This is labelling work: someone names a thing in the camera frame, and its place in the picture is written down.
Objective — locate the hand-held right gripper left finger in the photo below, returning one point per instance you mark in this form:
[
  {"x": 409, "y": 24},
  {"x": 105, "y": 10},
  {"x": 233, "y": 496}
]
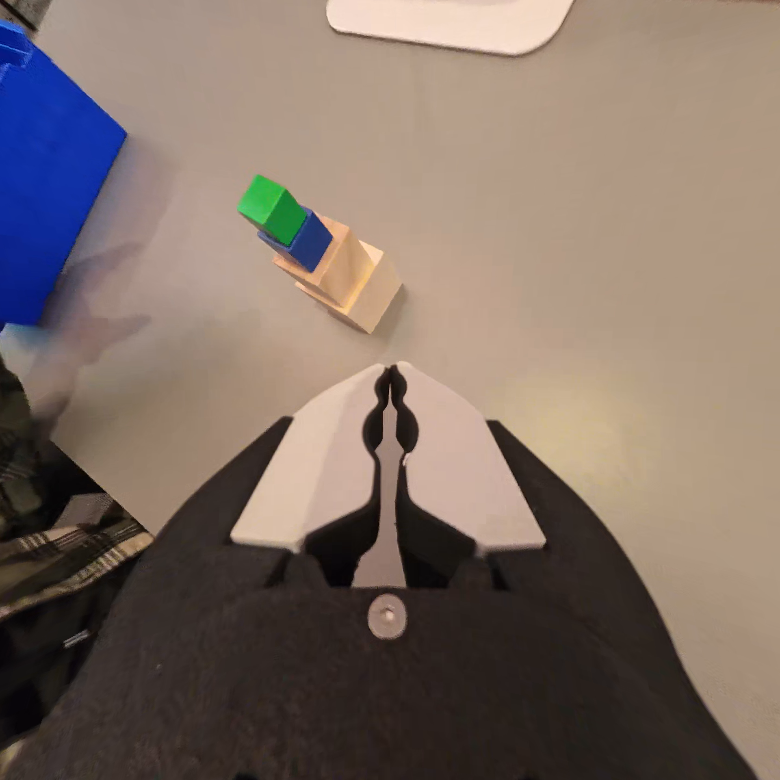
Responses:
[{"x": 311, "y": 481}]

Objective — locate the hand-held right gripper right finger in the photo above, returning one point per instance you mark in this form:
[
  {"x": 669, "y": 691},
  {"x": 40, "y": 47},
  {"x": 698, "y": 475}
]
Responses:
[{"x": 469, "y": 487}]

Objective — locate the large natural wooden cube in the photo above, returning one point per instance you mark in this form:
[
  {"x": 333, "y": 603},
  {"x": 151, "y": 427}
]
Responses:
[{"x": 375, "y": 298}]

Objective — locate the small natural wooden cube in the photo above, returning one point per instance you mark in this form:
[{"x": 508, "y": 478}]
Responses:
[{"x": 344, "y": 268}]

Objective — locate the blue wooden cube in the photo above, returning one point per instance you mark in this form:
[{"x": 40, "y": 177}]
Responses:
[{"x": 311, "y": 244}]

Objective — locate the green wooden cube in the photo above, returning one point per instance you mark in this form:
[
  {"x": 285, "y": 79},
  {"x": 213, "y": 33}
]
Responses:
[{"x": 268, "y": 207}]

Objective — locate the person's plaid shirt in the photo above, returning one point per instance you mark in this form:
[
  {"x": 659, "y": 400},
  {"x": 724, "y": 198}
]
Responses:
[{"x": 73, "y": 548}]

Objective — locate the large blue plastic bin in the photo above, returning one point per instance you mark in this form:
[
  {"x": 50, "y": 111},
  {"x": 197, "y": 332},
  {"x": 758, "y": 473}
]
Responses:
[{"x": 49, "y": 195}]

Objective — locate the white document stand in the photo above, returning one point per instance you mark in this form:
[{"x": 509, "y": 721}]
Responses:
[{"x": 451, "y": 21}]

